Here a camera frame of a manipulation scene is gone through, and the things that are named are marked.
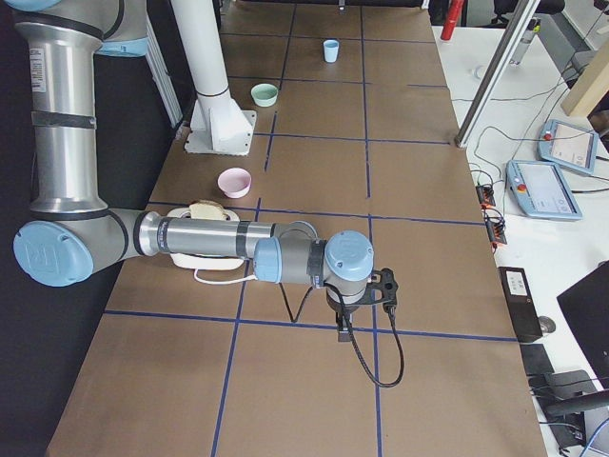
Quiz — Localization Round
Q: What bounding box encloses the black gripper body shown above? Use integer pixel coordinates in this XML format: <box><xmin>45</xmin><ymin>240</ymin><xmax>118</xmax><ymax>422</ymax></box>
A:
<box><xmin>325</xmin><ymin>288</ymin><xmax>358</xmax><ymax>327</ymax></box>

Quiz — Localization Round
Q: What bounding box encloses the light blue cup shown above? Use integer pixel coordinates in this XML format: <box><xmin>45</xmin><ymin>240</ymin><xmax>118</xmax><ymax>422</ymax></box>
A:
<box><xmin>323</xmin><ymin>39</ymin><xmax>340</xmax><ymax>64</ymax></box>

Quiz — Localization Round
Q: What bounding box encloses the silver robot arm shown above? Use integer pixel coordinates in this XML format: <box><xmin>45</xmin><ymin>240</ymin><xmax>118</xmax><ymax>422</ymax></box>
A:
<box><xmin>11</xmin><ymin>1</ymin><xmax>380</xmax><ymax>341</ymax></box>

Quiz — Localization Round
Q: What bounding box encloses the pink bowl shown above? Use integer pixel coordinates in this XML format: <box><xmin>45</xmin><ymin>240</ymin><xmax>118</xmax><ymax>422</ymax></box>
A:
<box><xmin>217</xmin><ymin>168</ymin><xmax>252</xmax><ymax>199</ymax></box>

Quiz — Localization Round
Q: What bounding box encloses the bread slice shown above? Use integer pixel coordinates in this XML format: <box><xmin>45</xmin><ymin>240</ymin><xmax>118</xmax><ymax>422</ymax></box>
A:
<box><xmin>188</xmin><ymin>200</ymin><xmax>226</xmax><ymax>221</ymax></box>

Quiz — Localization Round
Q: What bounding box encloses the near orange black connector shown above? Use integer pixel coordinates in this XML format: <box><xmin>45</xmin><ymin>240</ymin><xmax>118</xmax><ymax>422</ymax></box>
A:
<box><xmin>482</xmin><ymin>208</ymin><xmax>507</xmax><ymax>249</ymax></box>

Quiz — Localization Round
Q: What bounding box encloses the orange black connector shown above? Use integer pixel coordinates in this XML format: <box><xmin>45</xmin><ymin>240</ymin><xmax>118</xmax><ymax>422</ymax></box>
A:
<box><xmin>476</xmin><ymin>184</ymin><xmax>496</xmax><ymax>209</ymax></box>
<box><xmin>482</xmin><ymin>208</ymin><xmax>507</xmax><ymax>249</ymax></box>

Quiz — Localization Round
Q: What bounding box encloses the black box with label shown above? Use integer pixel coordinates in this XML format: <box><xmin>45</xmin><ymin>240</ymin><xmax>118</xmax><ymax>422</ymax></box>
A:
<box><xmin>498</xmin><ymin>267</ymin><xmax>542</xmax><ymax>343</ymax></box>

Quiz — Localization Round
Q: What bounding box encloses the far orange black connector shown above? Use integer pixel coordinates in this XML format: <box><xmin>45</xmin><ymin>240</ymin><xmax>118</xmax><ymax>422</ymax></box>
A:
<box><xmin>476</xmin><ymin>184</ymin><xmax>496</xmax><ymax>209</ymax></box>

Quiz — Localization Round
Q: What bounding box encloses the green bowl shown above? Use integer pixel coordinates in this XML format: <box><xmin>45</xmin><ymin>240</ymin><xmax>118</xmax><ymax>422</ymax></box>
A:
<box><xmin>250</xmin><ymin>83</ymin><xmax>279</xmax><ymax>108</ymax></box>

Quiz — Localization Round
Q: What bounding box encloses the near teach pendant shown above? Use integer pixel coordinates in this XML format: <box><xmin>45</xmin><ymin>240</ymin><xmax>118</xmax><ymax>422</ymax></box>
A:
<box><xmin>505</xmin><ymin>160</ymin><xmax>582</xmax><ymax>221</ymax></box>

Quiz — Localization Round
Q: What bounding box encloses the teach pendant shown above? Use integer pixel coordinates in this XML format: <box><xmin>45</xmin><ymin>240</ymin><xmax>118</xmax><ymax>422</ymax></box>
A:
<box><xmin>538</xmin><ymin>119</ymin><xmax>599</xmax><ymax>175</ymax></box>
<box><xmin>505</xmin><ymin>160</ymin><xmax>582</xmax><ymax>221</ymax></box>

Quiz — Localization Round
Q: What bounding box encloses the black monitor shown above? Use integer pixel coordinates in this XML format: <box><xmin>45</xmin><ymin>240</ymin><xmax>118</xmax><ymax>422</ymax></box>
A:
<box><xmin>558</xmin><ymin>268</ymin><xmax>608</xmax><ymax>387</ymax></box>

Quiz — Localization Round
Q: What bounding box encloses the far teach pendant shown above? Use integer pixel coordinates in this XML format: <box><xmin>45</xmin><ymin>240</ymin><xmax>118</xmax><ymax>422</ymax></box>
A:
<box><xmin>538</xmin><ymin>119</ymin><xmax>599</xmax><ymax>175</ymax></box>

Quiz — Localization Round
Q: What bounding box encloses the red cylinder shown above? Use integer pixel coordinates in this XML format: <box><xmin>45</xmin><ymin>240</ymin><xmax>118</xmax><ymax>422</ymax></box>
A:
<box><xmin>440</xmin><ymin>0</ymin><xmax>465</xmax><ymax>42</ymax></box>

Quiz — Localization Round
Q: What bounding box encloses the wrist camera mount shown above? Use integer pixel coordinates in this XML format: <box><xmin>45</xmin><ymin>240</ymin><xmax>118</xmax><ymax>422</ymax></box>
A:
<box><xmin>357</xmin><ymin>268</ymin><xmax>399</xmax><ymax>315</ymax></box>

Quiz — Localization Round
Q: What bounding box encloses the black camera cable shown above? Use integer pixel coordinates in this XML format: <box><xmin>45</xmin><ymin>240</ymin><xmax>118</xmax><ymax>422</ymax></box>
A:
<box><xmin>329</xmin><ymin>283</ymin><xmax>405</xmax><ymax>387</ymax></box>

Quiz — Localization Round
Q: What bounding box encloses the white toaster power cord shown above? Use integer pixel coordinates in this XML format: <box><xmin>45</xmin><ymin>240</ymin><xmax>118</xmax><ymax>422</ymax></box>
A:
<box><xmin>192</xmin><ymin>268</ymin><xmax>256</xmax><ymax>286</ymax></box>

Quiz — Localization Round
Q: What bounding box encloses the white pedestal column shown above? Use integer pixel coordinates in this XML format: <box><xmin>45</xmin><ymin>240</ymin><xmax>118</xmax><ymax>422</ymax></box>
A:
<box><xmin>171</xmin><ymin>0</ymin><xmax>257</xmax><ymax>156</ymax></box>

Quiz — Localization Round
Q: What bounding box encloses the aluminium frame post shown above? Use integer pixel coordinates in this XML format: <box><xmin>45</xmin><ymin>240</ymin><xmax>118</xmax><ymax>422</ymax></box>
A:
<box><xmin>455</xmin><ymin>0</ymin><xmax>540</xmax><ymax>148</ymax></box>

